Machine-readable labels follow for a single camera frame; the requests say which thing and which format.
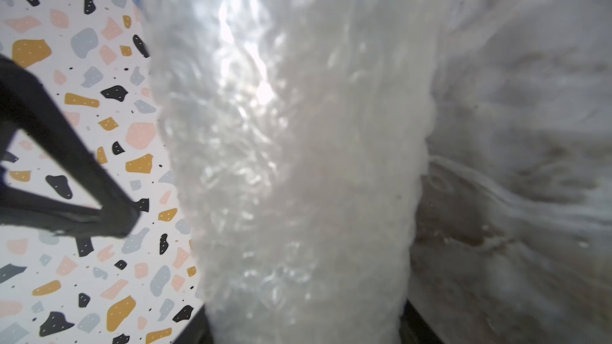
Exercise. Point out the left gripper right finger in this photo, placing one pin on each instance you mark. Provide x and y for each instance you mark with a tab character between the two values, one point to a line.
414	329

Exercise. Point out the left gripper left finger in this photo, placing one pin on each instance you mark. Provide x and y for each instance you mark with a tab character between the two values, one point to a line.
197	331

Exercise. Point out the clear bubble wrap sheet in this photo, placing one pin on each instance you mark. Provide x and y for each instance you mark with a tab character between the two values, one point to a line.
339	159

